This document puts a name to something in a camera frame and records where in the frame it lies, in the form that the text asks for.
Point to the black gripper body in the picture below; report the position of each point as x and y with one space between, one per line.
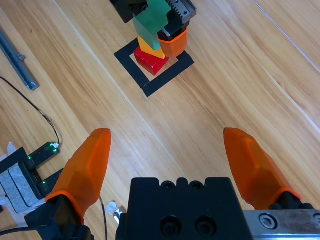
125 10

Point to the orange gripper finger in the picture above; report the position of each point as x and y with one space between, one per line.
82 172
175 45
257 170

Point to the yellow wooden block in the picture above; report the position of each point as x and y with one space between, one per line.
147 47

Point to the green wooden block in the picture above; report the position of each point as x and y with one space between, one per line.
150 25

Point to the red wooden block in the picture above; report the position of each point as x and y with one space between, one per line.
150 63

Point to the black tape square outline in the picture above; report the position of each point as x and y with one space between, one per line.
160 80

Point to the black hub with green lights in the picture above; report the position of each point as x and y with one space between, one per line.
42 152

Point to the white tape scrap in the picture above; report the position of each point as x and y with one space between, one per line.
112 207

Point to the aluminium rail with taped end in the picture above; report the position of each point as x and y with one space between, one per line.
119 215

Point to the aluminium rail with bracket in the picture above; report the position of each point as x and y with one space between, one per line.
15 58

